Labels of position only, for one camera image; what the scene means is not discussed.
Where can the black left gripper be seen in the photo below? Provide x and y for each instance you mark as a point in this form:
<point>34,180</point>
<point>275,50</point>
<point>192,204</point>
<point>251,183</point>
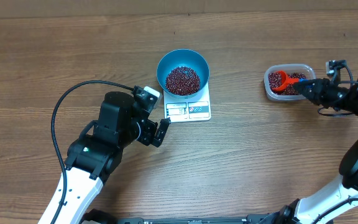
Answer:
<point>150,128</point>

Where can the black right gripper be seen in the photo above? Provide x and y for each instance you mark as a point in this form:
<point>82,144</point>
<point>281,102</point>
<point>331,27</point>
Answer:
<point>317,96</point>

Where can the red scoop blue handle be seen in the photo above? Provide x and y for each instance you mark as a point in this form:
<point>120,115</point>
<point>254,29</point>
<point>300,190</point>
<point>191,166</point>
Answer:
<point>286,80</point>

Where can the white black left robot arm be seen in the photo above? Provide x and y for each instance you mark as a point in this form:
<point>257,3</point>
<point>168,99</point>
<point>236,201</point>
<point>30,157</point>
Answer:
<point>123,118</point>

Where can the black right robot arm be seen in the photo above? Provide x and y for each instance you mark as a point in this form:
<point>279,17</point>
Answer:
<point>341,194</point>

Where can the white digital kitchen scale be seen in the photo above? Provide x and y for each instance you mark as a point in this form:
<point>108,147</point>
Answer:
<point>180,110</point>

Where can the red beans in bowl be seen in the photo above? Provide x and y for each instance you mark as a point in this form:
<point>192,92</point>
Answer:
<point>182,81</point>

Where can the teal plastic bowl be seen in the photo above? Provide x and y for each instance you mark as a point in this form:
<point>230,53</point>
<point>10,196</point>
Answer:
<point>186,58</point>

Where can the clear plastic food container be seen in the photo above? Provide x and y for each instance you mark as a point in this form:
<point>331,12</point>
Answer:
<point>288,68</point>

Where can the red adzuki beans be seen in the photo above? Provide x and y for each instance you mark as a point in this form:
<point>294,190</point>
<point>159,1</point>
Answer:
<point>275,80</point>

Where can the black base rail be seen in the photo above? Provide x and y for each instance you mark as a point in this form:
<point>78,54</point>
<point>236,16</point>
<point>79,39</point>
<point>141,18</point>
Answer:
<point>191,220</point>

